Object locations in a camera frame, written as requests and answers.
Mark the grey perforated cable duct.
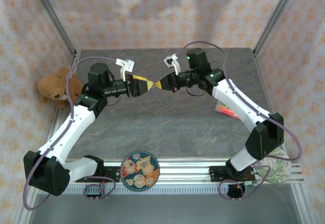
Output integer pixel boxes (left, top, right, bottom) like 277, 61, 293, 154
59, 185, 254, 195

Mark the brown teddy bear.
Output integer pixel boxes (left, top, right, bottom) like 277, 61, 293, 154
37, 66, 84, 109

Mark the green patterned round plate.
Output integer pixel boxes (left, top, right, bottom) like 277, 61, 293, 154
253, 145, 292, 184

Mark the aluminium frame post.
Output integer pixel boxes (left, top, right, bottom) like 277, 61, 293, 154
253, 0, 302, 54
26, 0, 77, 57

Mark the grey metal panel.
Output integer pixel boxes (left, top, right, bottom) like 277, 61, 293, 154
29, 192, 302, 224

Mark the pack of coloured markers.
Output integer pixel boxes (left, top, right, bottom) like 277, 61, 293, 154
214, 101, 241, 120

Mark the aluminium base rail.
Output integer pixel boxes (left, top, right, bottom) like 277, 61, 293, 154
63, 157, 305, 184

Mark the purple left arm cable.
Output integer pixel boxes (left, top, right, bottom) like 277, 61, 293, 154
22, 56, 119, 211

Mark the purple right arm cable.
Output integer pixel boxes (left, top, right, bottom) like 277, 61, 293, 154
177, 40, 303, 201

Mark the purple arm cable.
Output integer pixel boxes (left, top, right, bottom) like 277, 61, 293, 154
22, 56, 119, 211
177, 40, 303, 201

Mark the round cartoon coaster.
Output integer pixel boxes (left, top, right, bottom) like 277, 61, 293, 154
120, 150, 160, 191

